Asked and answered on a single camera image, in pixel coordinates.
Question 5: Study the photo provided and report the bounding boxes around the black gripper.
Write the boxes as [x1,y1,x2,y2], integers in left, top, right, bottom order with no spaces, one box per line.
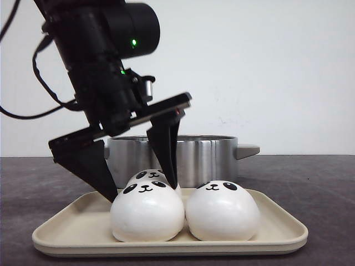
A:
[49,68,192,202]

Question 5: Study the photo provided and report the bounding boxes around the white panda bun with bow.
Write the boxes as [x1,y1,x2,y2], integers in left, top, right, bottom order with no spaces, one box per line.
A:
[119,169,182,202]

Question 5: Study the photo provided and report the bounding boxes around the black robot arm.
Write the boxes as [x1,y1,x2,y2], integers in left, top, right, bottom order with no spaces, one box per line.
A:
[36,1,191,201]

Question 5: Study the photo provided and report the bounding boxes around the stainless steel steamer pot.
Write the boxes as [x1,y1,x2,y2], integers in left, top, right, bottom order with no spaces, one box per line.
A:
[104,135,260,188]

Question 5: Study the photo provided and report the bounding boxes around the beige plastic tray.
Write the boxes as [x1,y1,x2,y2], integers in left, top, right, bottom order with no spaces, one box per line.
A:
[32,188,309,257]

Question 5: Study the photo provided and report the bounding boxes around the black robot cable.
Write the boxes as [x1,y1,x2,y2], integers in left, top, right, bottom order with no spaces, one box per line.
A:
[0,0,84,120]

